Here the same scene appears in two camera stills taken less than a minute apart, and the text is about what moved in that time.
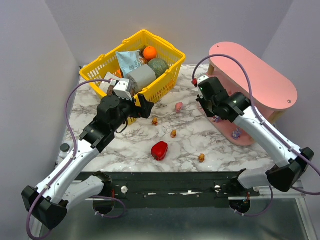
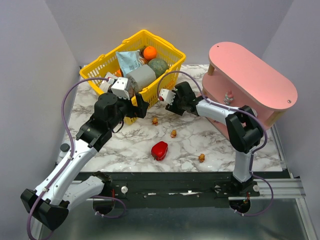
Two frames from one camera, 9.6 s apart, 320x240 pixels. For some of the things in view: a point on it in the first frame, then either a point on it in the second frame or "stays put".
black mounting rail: (179, 189) stays put
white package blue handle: (104, 86) stays put
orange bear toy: (173, 133) stays put
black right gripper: (203, 105) -> (175, 100)
